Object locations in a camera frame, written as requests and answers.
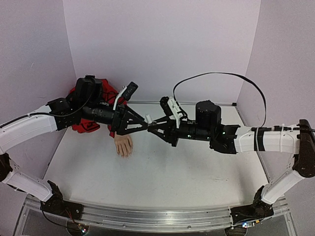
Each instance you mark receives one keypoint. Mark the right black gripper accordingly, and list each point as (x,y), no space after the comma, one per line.
(173,131)

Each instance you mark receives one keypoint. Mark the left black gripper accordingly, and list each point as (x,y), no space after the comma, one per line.
(124,112)

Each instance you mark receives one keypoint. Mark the white nail polish cap brush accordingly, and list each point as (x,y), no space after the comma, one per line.
(148,119)

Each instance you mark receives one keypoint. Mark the nail polish glass bottle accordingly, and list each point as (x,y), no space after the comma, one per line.
(151,126)

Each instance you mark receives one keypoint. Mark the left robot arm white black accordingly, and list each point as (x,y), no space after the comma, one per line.
(56,115)

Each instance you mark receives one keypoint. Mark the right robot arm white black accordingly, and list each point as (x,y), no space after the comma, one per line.
(297,140)

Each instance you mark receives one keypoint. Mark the mannequin hand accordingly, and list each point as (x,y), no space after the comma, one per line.
(124,145)

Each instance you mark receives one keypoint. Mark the red cloth jacket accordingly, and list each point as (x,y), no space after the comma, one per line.
(94,98)

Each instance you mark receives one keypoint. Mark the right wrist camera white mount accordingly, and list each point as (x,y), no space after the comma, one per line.
(173,110)

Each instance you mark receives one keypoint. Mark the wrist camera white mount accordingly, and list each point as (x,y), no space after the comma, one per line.
(125,93)
(173,110)

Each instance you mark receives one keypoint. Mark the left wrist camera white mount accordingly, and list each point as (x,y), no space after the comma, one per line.
(125,93)

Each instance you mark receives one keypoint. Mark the aluminium front rail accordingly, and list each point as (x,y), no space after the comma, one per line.
(158,221)

